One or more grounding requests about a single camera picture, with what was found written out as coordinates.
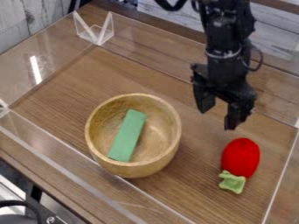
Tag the red plush strawberry toy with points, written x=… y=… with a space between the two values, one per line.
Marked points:
x=239 y=162

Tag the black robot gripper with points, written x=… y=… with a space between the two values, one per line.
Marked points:
x=222 y=79

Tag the black table leg bracket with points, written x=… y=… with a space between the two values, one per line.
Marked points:
x=46 y=216

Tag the clear acrylic corner bracket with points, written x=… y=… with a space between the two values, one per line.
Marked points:
x=95 y=34

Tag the round wooden bowl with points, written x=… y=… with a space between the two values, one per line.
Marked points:
x=159 y=140

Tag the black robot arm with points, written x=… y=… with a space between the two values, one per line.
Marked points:
x=227 y=22

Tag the green rectangular block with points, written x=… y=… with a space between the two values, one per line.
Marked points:
x=124 y=143

